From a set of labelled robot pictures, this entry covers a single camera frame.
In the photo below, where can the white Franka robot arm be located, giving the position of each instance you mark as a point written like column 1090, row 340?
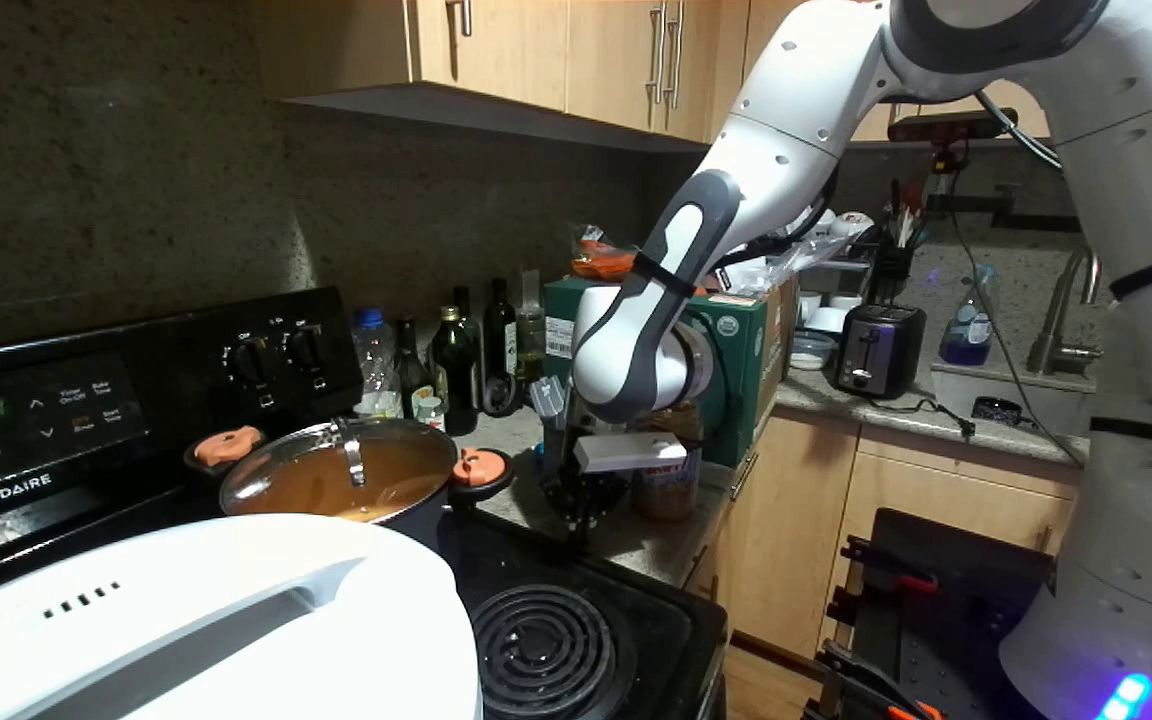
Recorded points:
column 1136, row 265

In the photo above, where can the green cardboard box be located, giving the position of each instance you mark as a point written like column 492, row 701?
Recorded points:
column 739, row 374

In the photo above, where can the wooden lower cabinet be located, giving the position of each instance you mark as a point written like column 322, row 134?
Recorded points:
column 788, row 534

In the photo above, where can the dark glass bottle with label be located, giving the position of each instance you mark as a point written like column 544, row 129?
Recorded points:
column 456, row 367

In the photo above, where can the clear water bottle blue cap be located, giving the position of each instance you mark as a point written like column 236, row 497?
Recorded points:
column 376, row 367

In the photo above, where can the blue dish soap bottle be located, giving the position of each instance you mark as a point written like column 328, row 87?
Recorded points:
column 969, row 327

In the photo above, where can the black electric stove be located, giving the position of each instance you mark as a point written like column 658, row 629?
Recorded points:
column 71, row 425

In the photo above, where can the open peanut butter jar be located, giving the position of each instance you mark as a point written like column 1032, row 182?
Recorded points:
column 668, row 497

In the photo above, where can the black camera tripod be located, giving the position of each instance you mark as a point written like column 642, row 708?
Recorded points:
column 946, row 203

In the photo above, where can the slim dark glass bottle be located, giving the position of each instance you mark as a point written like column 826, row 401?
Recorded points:
column 416, row 382

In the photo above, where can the white rice cooker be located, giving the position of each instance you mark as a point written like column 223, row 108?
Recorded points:
column 202, row 625

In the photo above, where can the wooden cabinet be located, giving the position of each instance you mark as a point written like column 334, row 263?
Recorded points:
column 788, row 534
column 549, row 55

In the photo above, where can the black stereo camera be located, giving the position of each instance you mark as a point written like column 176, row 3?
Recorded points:
column 949, row 126

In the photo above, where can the black coffee maker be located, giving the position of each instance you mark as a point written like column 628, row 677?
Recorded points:
column 878, row 349

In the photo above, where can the small black box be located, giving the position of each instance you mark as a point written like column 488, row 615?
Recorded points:
column 996, row 409

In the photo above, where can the orange black clamp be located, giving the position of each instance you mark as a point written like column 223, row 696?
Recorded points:
column 888, row 566

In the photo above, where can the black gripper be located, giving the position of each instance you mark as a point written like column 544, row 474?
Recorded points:
column 591, row 490

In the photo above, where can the clear glass bottle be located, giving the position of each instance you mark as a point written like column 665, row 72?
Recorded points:
column 534, row 327

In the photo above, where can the orange carrot bag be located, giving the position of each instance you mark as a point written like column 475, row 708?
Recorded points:
column 600, row 263

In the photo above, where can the wooden upper cabinet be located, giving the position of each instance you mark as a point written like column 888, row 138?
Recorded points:
column 549, row 55

